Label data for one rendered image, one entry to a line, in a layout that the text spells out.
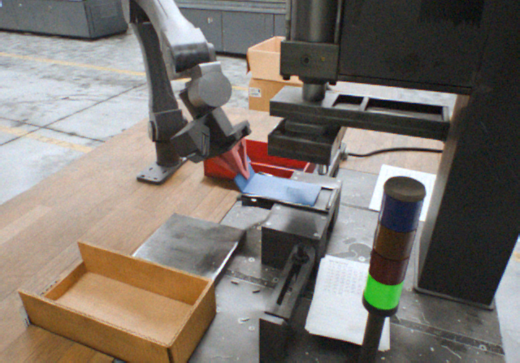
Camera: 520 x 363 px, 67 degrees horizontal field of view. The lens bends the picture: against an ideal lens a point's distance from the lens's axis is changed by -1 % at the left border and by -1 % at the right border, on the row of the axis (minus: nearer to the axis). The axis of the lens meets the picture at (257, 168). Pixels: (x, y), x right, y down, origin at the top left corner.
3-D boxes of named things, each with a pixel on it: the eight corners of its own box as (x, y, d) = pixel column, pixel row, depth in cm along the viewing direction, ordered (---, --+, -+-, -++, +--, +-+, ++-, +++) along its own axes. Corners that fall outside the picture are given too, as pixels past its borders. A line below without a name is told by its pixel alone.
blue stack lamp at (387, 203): (379, 205, 41) (385, 177, 39) (418, 213, 40) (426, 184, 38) (375, 226, 38) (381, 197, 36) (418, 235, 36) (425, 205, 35)
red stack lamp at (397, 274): (370, 257, 44) (374, 233, 43) (405, 265, 43) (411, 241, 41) (366, 279, 41) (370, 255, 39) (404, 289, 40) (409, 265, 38)
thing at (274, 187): (247, 174, 80) (246, 161, 79) (321, 187, 76) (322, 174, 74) (233, 192, 75) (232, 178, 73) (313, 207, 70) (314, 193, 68)
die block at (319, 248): (292, 204, 86) (294, 175, 82) (338, 213, 83) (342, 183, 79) (260, 264, 70) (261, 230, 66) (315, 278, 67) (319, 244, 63)
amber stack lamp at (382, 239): (374, 231, 42) (379, 206, 41) (412, 239, 41) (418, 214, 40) (370, 254, 39) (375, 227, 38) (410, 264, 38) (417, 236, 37)
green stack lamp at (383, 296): (366, 279, 46) (370, 257, 44) (400, 288, 45) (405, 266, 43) (361, 303, 43) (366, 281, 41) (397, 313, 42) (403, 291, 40)
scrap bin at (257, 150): (224, 154, 106) (223, 134, 104) (315, 170, 99) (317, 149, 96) (204, 175, 97) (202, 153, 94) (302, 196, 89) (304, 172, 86)
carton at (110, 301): (88, 274, 69) (78, 239, 65) (217, 317, 61) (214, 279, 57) (28, 331, 58) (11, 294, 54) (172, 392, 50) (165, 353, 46)
